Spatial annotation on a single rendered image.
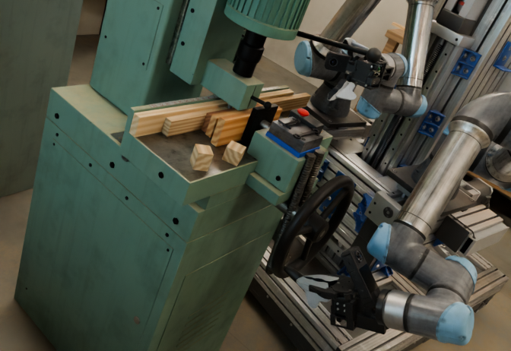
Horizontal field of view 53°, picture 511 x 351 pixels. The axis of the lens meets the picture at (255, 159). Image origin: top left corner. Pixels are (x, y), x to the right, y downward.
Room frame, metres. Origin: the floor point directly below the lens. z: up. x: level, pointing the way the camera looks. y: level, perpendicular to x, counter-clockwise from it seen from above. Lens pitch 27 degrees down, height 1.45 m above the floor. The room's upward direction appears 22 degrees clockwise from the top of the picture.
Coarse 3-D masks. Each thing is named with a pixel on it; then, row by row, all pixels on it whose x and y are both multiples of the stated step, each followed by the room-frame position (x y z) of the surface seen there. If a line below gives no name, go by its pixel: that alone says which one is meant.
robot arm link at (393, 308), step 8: (392, 296) 0.82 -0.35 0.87; (400, 296) 0.82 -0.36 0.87; (408, 296) 0.85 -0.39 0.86; (384, 304) 0.81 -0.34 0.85; (392, 304) 0.80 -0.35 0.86; (400, 304) 0.80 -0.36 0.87; (384, 312) 0.80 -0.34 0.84; (392, 312) 0.79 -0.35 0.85; (400, 312) 0.79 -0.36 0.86; (384, 320) 0.79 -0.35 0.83; (392, 320) 0.79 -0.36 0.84; (400, 320) 0.78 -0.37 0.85; (392, 328) 0.80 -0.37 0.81; (400, 328) 0.78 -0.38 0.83
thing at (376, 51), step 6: (300, 36) 1.30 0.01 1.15; (306, 36) 1.29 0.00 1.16; (312, 36) 1.28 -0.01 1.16; (318, 36) 1.28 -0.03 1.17; (324, 42) 1.26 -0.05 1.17; (330, 42) 1.26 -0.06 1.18; (336, 42) 1.25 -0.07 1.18; (342, 48) 1.24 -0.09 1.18; (348, 48) 1.23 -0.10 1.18; (354, 48) 1.23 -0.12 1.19; (360, 48) 1.23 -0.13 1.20; (372, 48) 1.21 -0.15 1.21; (360, 54) 1.22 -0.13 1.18; (366, 54) 1.21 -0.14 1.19; (372, 54) 1.19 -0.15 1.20; (378, 54) 1.20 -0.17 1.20; (372, 60) 1.19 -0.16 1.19; (378, 60) 1.20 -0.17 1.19
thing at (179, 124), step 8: (288, 96) 1.44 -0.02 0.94; (296, 96) 1.47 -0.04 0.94; (304, 96) 1.50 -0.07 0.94; (280, 104) 1.39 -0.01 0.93; (288, 104) 1.43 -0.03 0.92; (296, 104) 1.47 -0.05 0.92; (304, 104) 1.52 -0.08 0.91; (192, 112) 1.09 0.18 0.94; (200, 112) 1.11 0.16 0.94; (168, 120) 1.01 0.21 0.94; (176, 120) 1.02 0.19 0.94; (184, 120) 1.04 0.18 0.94; (192, 120) 1.07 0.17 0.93; (200, 120) 1.09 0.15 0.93; (168, 128) 1.01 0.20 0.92; (176, 128) 1.03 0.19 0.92; (184, 128) 1.05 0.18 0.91; (192, 128) 1.08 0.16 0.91; (200, 128) 1.10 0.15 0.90
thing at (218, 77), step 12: (216, 60) 1.22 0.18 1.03; (204, 72) 1.21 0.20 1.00; (216, 72) 1.19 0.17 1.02; (228, 72) 1.18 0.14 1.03; (204, 84) 1.20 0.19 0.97; (216, 84) 1.18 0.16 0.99; (228, 84) 1.17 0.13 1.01; (240, 84) 1.15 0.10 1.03; (252, 84) 1.16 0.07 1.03; (228, 96) 1.16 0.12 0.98; (240, 96) 1.15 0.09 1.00; (240, 108) 1.15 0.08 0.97
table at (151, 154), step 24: (144, 144) 0.94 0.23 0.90; (168, 144) 0.98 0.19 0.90; (192, 144) 1.02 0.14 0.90; (144, 168) 0.92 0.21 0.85; (168, 168) 0.90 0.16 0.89; (216, 168) 0.96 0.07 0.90; (240, 168) 1.01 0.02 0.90; (168, 192) 0.89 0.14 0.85; (192, 192) 0.88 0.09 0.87; (216, 192) 0.96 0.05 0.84; (264, 192) 1.02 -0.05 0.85; (288, 192) 1.04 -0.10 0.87
